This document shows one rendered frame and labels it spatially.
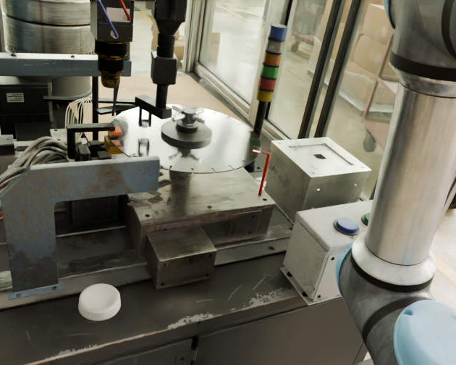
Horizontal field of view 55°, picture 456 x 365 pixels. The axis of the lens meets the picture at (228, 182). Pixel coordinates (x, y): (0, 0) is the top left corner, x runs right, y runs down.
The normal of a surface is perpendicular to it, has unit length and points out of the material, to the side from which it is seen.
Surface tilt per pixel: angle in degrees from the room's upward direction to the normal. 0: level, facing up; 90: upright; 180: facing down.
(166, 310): 0
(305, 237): 90
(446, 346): 8
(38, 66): 90
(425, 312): 8
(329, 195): 90
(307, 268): 90
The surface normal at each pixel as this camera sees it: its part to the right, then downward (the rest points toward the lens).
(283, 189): -0.89, 0.10
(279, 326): 0.42, 0.52
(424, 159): -0.30, 0.50
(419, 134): -0.58, 0.43
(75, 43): 0.68, 0.46
